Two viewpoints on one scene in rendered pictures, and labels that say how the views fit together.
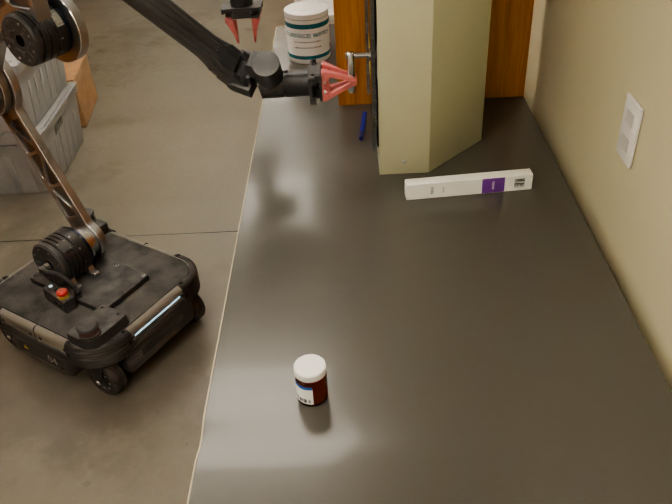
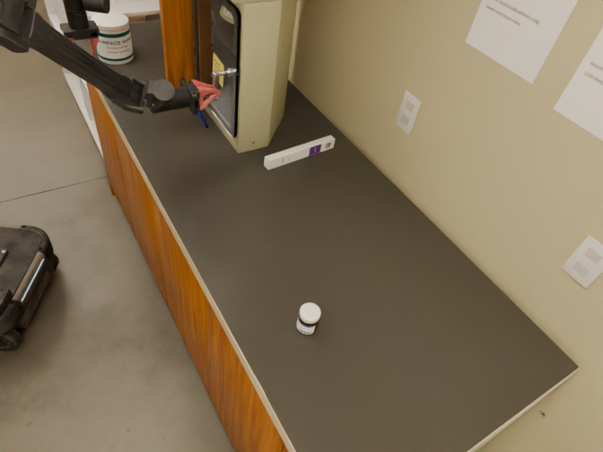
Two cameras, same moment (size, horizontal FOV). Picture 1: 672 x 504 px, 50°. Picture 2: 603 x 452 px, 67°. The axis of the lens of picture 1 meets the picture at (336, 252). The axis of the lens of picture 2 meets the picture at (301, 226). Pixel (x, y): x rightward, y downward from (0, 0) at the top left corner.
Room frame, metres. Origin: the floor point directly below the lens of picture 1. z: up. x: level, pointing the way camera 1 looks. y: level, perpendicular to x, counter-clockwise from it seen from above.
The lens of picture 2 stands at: (0.35, 0.47, 1.86)
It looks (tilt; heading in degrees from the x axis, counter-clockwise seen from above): 46 degrees down; 319
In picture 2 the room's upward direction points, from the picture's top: 11 degrees clockwise
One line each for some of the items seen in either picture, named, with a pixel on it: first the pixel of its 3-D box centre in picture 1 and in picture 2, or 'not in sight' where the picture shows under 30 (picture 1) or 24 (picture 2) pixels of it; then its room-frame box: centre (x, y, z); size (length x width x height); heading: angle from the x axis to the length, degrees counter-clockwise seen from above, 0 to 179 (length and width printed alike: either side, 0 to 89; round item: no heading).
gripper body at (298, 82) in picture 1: (301, 82); (179, 98); (1.45, 0.05, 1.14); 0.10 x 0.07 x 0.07; 177
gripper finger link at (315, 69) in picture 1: (334, 81); (205, 94); (1.44, -0.02, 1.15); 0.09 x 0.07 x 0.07; 87
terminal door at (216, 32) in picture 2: (370, 40); (214, 57); (1.55, -0.11, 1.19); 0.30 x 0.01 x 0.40; 178
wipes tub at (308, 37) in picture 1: (307, 32); (113, 38); (2.12, 0.04, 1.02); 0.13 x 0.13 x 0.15
